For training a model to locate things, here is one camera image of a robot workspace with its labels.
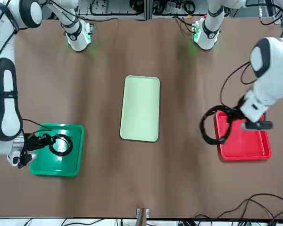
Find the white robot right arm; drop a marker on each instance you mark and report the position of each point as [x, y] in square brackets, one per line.
[7, 113]

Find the small metal bracket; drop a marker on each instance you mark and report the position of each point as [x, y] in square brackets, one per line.
[142, 213]

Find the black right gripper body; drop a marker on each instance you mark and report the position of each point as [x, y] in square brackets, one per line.
[31, 142]

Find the green connector board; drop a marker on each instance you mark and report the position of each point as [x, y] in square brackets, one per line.
[195, 28]

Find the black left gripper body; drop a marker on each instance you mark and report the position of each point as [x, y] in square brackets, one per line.
[238, 110]

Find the red plastic tray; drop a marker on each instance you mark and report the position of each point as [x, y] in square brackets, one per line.
[245, 146]

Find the aluminium frame post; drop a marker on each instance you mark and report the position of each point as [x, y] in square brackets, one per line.
[277, 11]

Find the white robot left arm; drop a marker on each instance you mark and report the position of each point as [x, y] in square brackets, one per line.
[271, 80]

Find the pale green rectangular tray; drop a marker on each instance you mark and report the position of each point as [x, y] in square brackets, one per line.
[139, 108]

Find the green plastic tray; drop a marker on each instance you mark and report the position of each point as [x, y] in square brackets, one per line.
[61, 164]

